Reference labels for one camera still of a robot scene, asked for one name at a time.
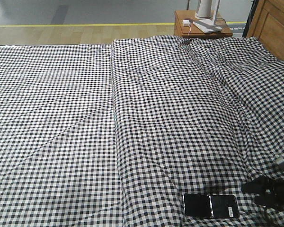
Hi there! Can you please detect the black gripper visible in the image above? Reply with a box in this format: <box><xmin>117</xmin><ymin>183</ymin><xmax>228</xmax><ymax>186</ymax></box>
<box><xmin>241</xmin><ymin>158</ymin><xmax>284</xmax><ymax>210</ymax></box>

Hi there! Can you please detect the black smartphone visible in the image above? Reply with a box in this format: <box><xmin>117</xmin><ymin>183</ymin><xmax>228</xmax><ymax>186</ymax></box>
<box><xmin>183</xmin><ymin>193</ymin><xmax>240</xmax><ymax>218</ymax></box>

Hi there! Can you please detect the black white checkered duvet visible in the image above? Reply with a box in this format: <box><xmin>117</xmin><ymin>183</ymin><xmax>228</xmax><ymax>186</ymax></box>
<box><xmin>111</xmin><ymin>36</ymin><xmax>284</xmax><ymax>227</ymax></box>

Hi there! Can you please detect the wooden headboard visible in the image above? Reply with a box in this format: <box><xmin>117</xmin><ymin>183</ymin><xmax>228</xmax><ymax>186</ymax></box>
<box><xmin>247</xmin><ymin>0</ymin><xmax>284</xmax><ymax>60</ymax></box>

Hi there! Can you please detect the wooden nightstand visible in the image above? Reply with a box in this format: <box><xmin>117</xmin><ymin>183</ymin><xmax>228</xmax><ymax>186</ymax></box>
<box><xmin>174</xmin><ymin>10</ymin><xmax>233</xmax><ymax>39</ymax></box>

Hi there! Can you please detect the white charger block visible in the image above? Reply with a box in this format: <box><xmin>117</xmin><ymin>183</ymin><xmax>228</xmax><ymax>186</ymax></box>
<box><xmin>182</xmin><ymin>19</ymin><xmax>191</xmax><ymax>27</ymax></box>

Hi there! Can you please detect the white cylindrical speaker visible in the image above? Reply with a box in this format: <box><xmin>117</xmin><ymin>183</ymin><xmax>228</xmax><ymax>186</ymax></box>
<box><xmin>195</xmin><ymin>0</ymin><xmax>212</xmax><ymax>19</ymax></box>

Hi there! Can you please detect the black white checkered bedsheet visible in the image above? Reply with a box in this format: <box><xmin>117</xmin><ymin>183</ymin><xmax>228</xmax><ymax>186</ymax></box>
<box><xmin>0</xmin><ymin>45</ymin><xmax>122</xmax><ymax>227</ymax></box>

